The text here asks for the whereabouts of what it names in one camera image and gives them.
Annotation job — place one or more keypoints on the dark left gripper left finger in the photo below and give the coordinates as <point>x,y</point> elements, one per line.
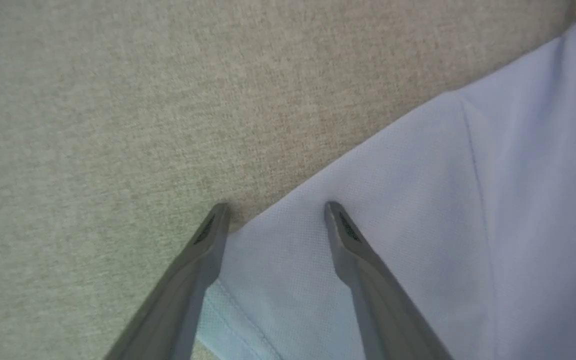
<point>178,310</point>

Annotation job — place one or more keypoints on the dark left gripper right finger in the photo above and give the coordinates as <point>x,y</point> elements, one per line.
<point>388,320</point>

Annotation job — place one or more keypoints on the light blue and white garment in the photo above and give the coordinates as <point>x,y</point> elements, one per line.
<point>468,225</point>

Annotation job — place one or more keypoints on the grey-green fabric sofa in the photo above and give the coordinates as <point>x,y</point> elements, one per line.
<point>118,125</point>

